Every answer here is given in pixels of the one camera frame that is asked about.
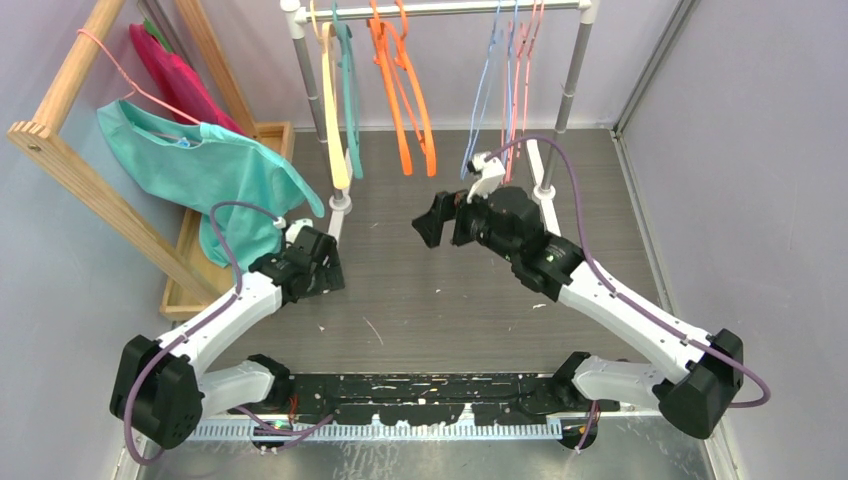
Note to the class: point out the white slotted cable duct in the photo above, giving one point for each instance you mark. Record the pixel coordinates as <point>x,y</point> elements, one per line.
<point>232,429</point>

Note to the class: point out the wooden clothes rack frame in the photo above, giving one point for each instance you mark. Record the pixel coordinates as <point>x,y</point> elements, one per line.
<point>39,138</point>

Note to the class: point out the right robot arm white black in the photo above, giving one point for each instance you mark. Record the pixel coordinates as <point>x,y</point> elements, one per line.
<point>690,375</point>

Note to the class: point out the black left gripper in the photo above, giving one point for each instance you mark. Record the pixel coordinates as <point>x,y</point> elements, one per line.
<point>330,277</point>

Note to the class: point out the pink wire hanger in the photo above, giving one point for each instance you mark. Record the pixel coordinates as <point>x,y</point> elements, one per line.
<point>518,38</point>
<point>530,33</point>

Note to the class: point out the white metal clothes rack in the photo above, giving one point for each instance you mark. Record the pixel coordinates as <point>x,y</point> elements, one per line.
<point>308,55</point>

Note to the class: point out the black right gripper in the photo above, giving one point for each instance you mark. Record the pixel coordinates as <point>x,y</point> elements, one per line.
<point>448,206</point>

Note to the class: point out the red garment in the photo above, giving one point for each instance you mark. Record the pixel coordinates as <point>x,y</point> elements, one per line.
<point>179,85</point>

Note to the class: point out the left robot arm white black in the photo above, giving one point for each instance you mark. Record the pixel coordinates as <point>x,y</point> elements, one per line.
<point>164,387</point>

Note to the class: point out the teal plastic hanger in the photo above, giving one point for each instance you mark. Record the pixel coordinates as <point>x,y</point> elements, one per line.
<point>350,88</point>

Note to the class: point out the pink hanger holding shirt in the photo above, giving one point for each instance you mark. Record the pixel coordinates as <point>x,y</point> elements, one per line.
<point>135,87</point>

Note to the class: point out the wooden tray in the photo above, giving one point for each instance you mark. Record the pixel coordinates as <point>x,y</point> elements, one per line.
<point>178,304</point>

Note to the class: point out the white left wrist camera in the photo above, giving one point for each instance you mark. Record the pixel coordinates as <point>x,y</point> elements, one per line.
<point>291,229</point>

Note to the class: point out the teal t-shirt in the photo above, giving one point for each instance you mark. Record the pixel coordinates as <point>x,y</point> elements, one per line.
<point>238,184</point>

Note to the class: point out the blue wire hanger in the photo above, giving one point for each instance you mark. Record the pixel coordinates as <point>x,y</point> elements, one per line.
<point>508,76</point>
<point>479,104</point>

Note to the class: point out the beige plastic hanger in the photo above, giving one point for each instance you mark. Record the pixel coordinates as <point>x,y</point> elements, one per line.
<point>325,34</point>

